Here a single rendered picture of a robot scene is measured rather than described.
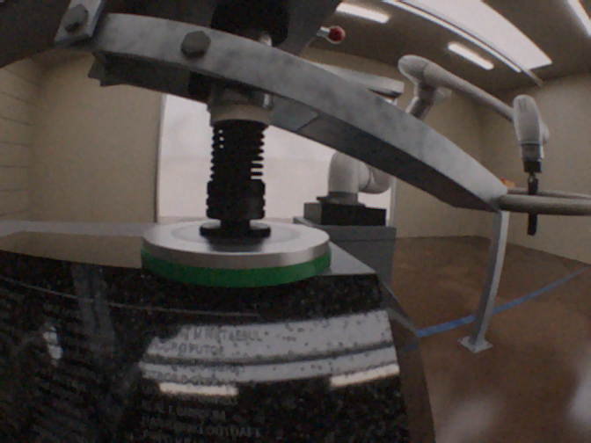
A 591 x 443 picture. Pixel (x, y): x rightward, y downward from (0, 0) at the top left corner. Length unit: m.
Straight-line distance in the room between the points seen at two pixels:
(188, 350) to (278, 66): 0.27
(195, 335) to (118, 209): 5.50
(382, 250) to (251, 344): 1.05
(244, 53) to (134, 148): 5.36
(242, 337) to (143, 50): 0.28
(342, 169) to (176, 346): 1.13
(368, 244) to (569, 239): 5.90
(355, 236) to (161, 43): 1.03
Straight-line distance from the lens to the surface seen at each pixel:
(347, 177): 1.26
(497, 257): 1.78
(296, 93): 0.28
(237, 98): 0.29
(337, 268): 0.28
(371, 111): 0.31
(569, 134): 6.90
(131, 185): 5.56
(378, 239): 1.21
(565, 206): 0.52
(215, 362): 0.23
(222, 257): 0.21
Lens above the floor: 0.94
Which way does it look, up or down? 7 degrees down
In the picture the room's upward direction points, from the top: 2 degrees clockwise
